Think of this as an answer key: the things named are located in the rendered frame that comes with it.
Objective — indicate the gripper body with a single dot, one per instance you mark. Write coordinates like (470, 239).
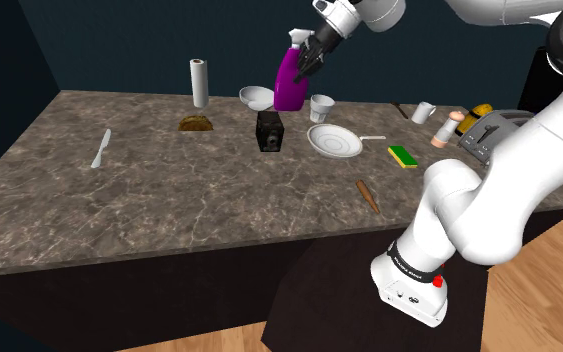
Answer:
(318, 43)

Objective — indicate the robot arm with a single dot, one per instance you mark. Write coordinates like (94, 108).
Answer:
(515, 161)

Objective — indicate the magenta spray bottle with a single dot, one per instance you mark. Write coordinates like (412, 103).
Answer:
(290, 88)

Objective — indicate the white ribbed cup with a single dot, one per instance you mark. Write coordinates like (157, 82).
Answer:
(321, 107)

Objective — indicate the white bowl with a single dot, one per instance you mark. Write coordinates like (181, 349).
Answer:
(256, 96)

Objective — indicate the white frying pan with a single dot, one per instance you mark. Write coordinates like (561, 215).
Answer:
(334, 141)

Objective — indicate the brown wooden utensil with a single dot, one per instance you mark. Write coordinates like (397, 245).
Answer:
(400, 110)

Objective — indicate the white mug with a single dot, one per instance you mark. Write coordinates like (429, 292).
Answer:
(422, 112)

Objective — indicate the white paper towel roll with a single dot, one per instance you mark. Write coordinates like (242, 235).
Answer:
(198, 83)

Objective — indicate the green and yellow sponge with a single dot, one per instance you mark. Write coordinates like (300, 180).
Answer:
(402, 156)

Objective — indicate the brown half bread loaf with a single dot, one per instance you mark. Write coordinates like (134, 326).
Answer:
(195, 124)

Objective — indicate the white and tan grinder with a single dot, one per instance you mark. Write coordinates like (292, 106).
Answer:
(446, 129)

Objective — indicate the yellow bottle with black cap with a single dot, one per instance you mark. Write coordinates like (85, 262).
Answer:
(473, 117)

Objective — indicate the silver toaster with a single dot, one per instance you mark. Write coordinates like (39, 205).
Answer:
(488, 134)

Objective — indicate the white knife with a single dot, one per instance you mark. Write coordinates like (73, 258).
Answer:
(101, 149)

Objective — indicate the dark counter cabinet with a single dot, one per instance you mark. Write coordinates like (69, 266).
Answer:
(115, 302)

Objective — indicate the black box camera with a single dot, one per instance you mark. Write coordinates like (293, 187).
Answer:
(269, 131)

